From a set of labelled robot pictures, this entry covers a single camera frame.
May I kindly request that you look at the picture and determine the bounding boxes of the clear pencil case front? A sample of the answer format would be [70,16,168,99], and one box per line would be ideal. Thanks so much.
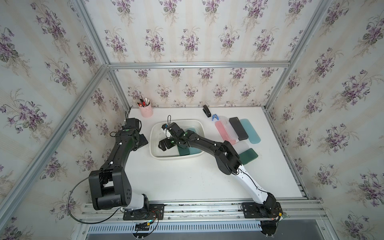
[233,141,250,155]

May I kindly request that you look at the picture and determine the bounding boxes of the blue white small clip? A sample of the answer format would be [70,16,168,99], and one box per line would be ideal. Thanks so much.
[212,114,220,122]

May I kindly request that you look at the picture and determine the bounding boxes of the black pencil case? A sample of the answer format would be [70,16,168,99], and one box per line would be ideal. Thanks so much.
[229,117,249,141]

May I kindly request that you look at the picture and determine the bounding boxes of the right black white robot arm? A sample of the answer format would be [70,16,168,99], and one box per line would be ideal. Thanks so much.
[158,122,283,219]

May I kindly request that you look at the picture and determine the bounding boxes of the light teal pencil case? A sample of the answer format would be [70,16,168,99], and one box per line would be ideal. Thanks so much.
[187,128,202,155]
[240,119,261,145]

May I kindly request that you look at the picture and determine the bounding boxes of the aluminium front rail frame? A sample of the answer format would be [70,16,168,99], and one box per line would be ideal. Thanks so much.
[71,198,338,240]

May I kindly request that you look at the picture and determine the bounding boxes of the pens in cup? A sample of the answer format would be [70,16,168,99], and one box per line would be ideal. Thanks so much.
[137,98,151,108]

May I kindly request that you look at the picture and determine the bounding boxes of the pink pencil case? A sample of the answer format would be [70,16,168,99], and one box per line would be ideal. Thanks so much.
[215,121,236,145]

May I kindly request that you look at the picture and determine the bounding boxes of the black stapler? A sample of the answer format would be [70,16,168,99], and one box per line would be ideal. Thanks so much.
[203,105,212,118]

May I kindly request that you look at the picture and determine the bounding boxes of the white plastic storage box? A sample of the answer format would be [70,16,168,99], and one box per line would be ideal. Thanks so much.
[150,120,205,160]

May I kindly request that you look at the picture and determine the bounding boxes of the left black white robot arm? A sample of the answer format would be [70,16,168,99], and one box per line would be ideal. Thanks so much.
[88,118,149,211]

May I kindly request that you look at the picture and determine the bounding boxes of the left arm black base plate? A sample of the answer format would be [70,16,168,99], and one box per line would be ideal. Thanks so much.
[123,204,165,221]

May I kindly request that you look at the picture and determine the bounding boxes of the dark green pencil case front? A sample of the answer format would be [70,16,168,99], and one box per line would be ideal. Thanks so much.
[239,148,259,165]

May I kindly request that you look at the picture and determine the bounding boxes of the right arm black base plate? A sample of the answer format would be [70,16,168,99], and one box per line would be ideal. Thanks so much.
[241,202,283,219]

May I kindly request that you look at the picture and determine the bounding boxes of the dark green pencil case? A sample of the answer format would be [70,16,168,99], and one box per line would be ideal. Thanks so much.
[239,148,259,165]
[177,146,190,156]

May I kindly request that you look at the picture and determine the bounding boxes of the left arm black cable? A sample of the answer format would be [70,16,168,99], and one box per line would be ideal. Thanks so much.
[66,172,122,225]

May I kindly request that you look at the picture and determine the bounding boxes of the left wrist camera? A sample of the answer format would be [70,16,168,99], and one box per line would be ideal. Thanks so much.
[123,118,142,131]

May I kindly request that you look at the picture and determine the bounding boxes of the pink pen holder cup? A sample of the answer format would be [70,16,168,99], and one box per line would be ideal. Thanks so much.
[139,104,154,118]

